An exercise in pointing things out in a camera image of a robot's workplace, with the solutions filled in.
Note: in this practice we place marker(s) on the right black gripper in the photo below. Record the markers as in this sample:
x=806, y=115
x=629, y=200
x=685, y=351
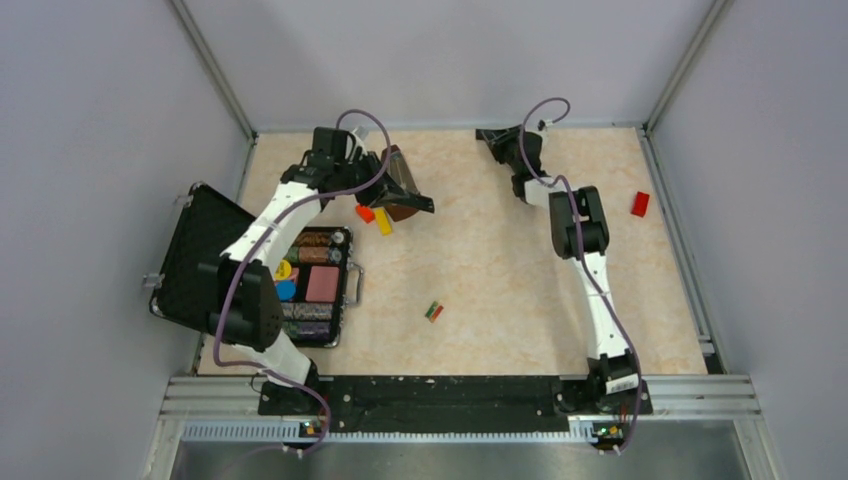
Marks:
x=498, y=140

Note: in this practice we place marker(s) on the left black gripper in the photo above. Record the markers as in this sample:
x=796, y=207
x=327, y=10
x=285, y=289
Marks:
x=381, y=194

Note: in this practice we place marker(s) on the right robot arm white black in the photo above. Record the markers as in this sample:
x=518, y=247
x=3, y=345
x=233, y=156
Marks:
x=580, y=236

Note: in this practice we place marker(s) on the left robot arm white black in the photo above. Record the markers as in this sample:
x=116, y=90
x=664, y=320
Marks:
x=244, y=308

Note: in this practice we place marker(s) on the green and red batteries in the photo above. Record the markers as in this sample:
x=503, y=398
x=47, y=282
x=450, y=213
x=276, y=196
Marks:
x=434, y=311

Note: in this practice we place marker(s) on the yellow block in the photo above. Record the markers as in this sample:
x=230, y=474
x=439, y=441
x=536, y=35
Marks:
x=383, y=221

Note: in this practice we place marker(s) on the orange block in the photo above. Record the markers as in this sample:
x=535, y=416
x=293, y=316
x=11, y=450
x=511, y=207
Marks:
x=366, y=214

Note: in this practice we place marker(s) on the brown wooden metronome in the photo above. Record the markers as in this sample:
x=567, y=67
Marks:
x=399, y=173

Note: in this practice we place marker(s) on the pink card deck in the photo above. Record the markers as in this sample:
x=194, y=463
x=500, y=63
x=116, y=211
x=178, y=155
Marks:
x=323, y=284

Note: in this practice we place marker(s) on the black poker chip case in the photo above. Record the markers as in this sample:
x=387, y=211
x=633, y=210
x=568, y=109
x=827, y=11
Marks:
x=208, y=224

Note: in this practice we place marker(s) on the yellow poker chip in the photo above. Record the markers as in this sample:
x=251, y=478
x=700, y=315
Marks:
x=283, y=271

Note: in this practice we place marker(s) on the blue poker chip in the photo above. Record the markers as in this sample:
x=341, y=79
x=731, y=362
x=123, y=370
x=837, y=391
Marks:
x=285, y=290

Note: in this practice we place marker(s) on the red block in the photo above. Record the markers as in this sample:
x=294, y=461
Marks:
x=640, y=204

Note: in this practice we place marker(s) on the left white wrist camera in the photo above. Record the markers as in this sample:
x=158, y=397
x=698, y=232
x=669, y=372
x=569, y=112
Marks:
x=357, y=137

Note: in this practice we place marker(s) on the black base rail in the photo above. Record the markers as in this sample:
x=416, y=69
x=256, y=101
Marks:
x=451, y=404

